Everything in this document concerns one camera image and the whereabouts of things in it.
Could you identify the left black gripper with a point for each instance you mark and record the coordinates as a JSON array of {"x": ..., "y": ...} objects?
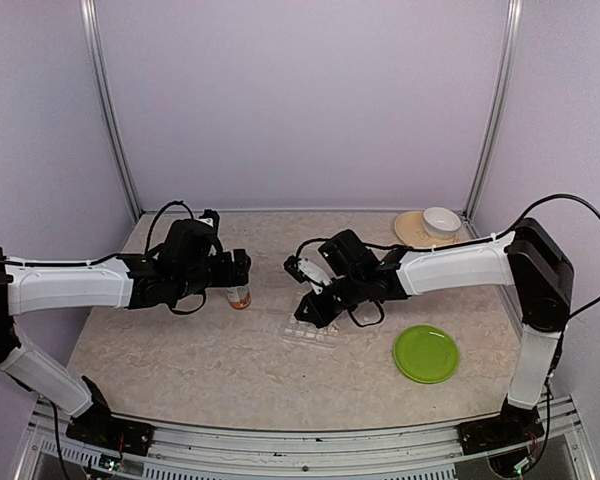
[{"x": 241, "y": 277}]

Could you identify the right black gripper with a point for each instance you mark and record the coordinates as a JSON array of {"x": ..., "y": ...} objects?
[{"x": 318, "y": 315}]

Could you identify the clear plastic pill organizer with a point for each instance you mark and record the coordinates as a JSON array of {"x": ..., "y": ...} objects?
[{"x": 289, "y": 319}]

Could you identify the orange pill bottle grey cap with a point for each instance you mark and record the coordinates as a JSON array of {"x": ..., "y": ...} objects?
[{"x": 239, "y": 297}]

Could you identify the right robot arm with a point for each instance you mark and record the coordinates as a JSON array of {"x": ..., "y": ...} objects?
[{"x": 525, "y": 258}]

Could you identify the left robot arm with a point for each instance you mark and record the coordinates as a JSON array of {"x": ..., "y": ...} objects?
[{"x": 189, "y": 261}]

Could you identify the green plate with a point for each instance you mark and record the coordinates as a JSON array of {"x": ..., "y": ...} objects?
[{"x": 426, "y": 354}]

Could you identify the round wooden plate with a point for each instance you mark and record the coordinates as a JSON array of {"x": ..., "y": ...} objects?
[{"x": 410, "y": 230}]

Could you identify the white bowl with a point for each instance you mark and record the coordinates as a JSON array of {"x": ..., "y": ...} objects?
[{"x": 440, "y": 222}]

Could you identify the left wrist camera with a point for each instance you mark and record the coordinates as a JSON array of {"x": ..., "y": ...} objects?
[{"x": 210, "y": 218}]

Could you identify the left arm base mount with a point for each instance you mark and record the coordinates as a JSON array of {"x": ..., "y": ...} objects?
[{"x": 98, "y": 426}]

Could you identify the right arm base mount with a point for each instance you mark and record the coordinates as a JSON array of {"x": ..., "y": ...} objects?
[{"x": 511, "y": 426}]

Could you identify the front aluminium rail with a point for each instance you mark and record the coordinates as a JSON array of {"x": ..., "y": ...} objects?
[{"x": 182, "y": 451}]

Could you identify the left aluminium frame post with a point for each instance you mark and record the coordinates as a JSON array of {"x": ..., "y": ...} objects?
[{"x": 88, "y": 9}]

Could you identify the aluminium frame post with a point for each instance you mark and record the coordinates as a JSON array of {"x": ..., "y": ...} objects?
[
  {"x": 499, "y": 98},
  {"x": 88, "y": 9}
]

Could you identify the right aluminium frame post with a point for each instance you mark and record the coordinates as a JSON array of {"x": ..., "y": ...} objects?
[{"x": 499, "y": 98}]

